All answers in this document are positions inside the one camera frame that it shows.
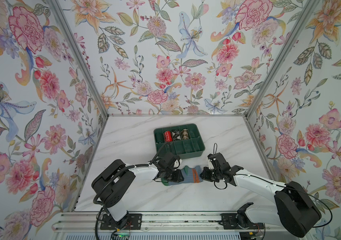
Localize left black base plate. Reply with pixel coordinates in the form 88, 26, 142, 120
99, 213, 142, 230

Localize red rolled sock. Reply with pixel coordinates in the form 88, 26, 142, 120
163, 131, 173, 143

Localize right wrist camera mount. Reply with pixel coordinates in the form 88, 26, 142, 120
207, 159, 214, 170

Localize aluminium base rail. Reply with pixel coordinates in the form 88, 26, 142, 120
52, 212, 286, 233

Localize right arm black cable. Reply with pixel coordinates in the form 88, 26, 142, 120
211, 142, 333, 229

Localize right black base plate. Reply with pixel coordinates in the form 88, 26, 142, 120
218, 203, 265, 230

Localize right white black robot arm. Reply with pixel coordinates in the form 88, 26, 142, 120
200, 153, 322, 238

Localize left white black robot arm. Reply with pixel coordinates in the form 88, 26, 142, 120
91, 153, 184, 223

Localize green plastic divider tray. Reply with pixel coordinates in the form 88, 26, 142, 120
153, 124, 205, 160

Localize blue green orange sock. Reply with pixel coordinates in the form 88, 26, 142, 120
161, 166, 203, 186

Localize black white patterned rolled sock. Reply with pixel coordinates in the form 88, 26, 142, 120
171, 130, 182, 141

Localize brown patterned rolled sock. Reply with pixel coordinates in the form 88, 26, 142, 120
181, 129, 190, 140

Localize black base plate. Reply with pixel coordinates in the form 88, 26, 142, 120
99, 213, 142, 230
218, 203, 265, 230

